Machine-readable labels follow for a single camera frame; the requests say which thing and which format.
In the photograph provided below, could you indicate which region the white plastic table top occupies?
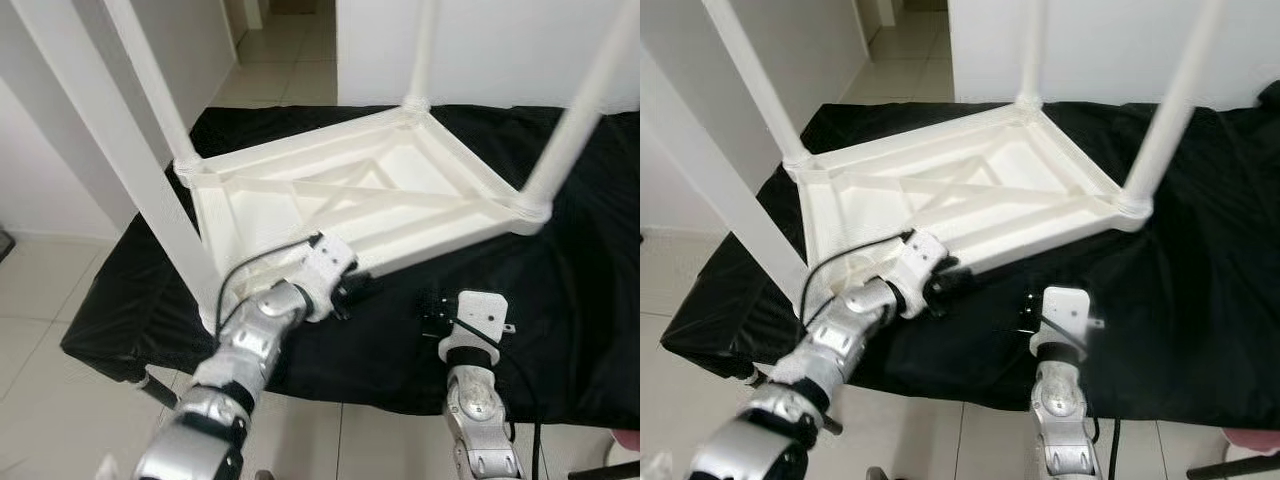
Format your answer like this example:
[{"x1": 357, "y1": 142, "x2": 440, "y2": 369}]
[
  {"x1": 175, "y1": 100, "x2": 553, "y2": 336},
  {"x1": 785, "y1": 100, "x2": 1156, "y2": 321}
]

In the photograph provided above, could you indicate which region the white plastic table leg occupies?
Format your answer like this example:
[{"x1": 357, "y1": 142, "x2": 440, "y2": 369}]
[
  {"x1": 1015, "y1": 0, "x2": 1049, "y2": 109},
  {"x1": 1118, "y1": 0, "x2": 1226, "y2": 219},
  {"x1": 100, "y1": 0, "x2": 201, "y2": 173},
  {"x1": 640, "y1": 50, "x2": 811, "y2": 301},
  {"x1": 10, "y1": 0, "x2": 226, "y2": 336},
  {"x1": 403, "y1": 0, "x2": 441, "y2": 113},
  {"x1": 518, "y1": 0, "x2": 641, "y2": 223},
  {"x1": 700, "y1": 0, "x2": 813, "y2": 169}
]

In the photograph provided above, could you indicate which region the black cloth table cover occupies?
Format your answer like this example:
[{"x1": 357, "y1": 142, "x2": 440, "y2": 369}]
[
  {"x1": 60, "y1": 100, "x2": 641, "y2": 431},
  {"x1": 660, "y1": 100, "x2": 1280, "y2": 413}
]

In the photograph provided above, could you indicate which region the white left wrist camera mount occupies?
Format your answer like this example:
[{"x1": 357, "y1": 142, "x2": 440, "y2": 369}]
[
  {"x1": 900, "y1": 230, "x2": 951, "y2": 319},
  {"x1": 298, "y1": 235, "x2": 359, "y2": 323}
]

